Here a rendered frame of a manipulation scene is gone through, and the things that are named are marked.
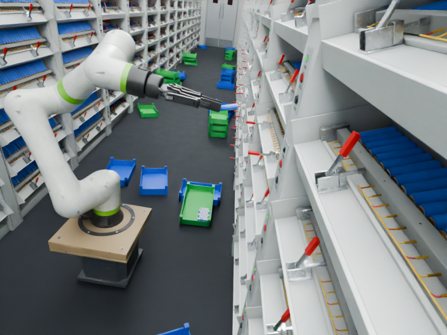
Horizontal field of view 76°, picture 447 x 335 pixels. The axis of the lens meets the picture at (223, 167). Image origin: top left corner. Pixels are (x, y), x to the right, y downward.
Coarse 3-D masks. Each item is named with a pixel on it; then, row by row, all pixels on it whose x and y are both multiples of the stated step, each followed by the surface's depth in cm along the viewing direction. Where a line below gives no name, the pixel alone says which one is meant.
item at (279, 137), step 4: (272, 112) 119; (268, 116) 119; (272, 116) 115; (268, 120) 116; (272, 120) 111; (276, 120) 110; (276, 124) 107; (276, 128) 103; (276, 132) 100; (280, 132) 100; (272, 136) 102; (280, 136) 97; (272, 140) 99; (276, 140) 98; (280, 140) 94; (280, 144) 92; (280, 148) 91
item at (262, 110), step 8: (264, 104) 123; (272, 104) 123; (256, 112) 125; (264, 112) 125; (264, 120) 120; (280, 128) 109; (264, 136) 106; (264, 144) 100; (272, 144) 98; (264, 152) 95; (264, 160) 90; (272, 168) 85; (272, 176) 81; (272, 184) 72
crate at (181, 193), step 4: (184, 180) 222; (184, 184) 223; (192, 184) 225; (196, 184) 225; (200, 184) 225; (204, 184) 225; (208, 184) 224; (212, 184) 224; (220, 184) 222; (184, 188) 224; (216, 188) 226; (220, 188) 224; (180, 192) 206; (184, 192) 219; (216, 192) 224; (220, 192) 216; (180, 196) 207; (216, 196) 220; (220, 196) 207; (180, 200) 209; (216, 200) 207; (216, 204) 209
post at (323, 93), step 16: (336, 0) 44; (320, 48) 48; (320, 64) 49; (320, 80) 50; (336, 80) 50; (304, 96) 52; (320, 96) 51; (336, 96) 51; (352, 96) 51; (304, 112) 53; (320, 112) 53; (288, 128) 62; (288, 160) 59; (288, 176) 60; (272, 192) 71; (288, 192) 62; (304, 192) 62; (272, 224) 67; (272, 240) 69; (256, 256) 83; (272, 256) 71; (256, 288) 78; (256, 304) 81; (240, 320) 100
